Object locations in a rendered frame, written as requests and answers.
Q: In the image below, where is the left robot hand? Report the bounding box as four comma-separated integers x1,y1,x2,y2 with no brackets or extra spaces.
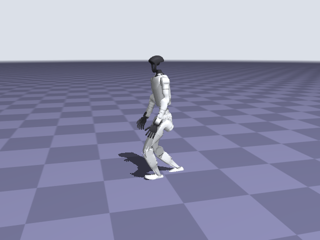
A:
145,119,161,139

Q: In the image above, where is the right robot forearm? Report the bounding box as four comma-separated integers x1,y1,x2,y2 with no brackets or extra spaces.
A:
145,98,156,117

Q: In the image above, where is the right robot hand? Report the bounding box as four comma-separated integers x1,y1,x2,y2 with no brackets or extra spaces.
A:
137,112,149,130

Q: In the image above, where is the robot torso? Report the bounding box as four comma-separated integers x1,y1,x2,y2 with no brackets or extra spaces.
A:
151,73,173,122

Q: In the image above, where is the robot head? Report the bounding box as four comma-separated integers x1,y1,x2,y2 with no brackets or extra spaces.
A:
148,55,165,77

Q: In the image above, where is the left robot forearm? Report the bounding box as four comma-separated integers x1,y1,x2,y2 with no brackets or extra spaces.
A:
154,98,168,125

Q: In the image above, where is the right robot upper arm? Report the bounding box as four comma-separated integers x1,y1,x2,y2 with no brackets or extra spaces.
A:
150,78,155,102

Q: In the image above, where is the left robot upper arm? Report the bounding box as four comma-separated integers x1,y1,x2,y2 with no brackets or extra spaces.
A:
160,77,170,105

